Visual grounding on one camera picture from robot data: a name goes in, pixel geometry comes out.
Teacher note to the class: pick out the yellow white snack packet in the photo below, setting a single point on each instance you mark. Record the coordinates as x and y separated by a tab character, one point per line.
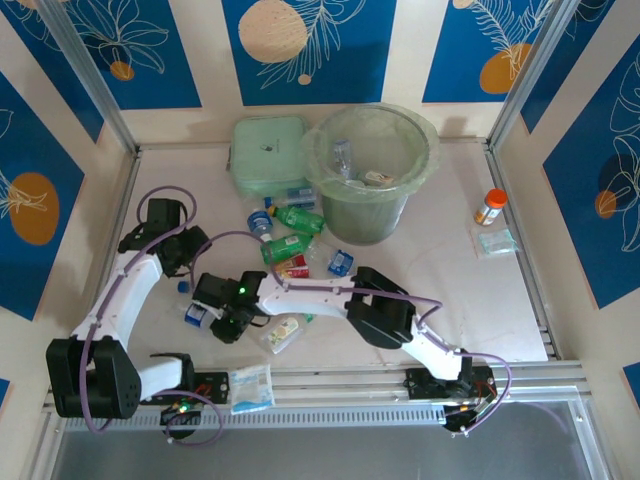
281	334

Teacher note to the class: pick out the green bottle yellow cap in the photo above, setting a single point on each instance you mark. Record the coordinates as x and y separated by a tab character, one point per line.
300	219

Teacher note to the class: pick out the frosted bottle beige label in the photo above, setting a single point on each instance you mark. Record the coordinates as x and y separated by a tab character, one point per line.
377	178

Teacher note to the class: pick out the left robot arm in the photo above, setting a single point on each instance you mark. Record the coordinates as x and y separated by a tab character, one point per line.
130	295

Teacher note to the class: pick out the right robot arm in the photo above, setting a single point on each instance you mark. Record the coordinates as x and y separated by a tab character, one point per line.
310	295

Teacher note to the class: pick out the green bin liner bag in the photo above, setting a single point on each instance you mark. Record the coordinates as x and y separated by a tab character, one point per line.
311	162

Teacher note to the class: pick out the grey-green plastic bin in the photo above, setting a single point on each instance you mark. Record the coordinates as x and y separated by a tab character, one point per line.
360	220

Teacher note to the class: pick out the white blue wipes packet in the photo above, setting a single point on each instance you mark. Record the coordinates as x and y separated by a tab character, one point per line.
251	387

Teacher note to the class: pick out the mint green zip case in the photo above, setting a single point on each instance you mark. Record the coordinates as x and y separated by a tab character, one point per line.
265	160

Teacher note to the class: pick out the clear bottle light blue label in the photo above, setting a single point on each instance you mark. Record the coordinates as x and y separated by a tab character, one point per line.
301	192

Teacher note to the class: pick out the grey metal panel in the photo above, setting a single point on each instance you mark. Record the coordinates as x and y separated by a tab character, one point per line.
325	457

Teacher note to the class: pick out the clear plastic bottle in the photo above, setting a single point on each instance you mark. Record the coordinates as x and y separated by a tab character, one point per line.
342	155

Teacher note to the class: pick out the orange cap pill bottle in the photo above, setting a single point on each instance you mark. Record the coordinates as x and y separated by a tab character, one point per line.
489	210

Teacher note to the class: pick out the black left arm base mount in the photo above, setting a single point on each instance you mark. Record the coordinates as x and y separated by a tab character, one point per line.
216	386

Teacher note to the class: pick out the aluminium side rail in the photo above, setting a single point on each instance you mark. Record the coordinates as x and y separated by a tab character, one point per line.
520	265
120	215

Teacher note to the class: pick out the aluminium front rail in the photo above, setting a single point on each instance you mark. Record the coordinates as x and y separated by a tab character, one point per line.
340	387

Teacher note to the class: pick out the aluminium frame post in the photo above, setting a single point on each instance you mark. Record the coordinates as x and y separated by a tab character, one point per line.
535	65
85	65

